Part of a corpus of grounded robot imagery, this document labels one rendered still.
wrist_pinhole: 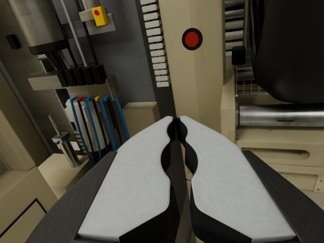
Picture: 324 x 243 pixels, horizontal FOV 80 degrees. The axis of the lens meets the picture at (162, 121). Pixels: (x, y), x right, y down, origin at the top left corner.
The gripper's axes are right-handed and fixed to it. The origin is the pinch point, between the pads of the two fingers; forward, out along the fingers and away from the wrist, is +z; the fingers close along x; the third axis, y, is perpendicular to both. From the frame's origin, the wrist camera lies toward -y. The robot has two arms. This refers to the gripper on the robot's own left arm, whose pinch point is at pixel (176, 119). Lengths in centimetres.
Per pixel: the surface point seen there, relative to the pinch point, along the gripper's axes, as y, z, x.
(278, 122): 14.1, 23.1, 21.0
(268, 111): 12.2, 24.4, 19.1
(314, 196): 96, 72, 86
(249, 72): 12, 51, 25
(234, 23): 0, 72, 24
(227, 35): 3, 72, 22
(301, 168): 23.2, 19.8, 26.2
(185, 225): 106, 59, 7
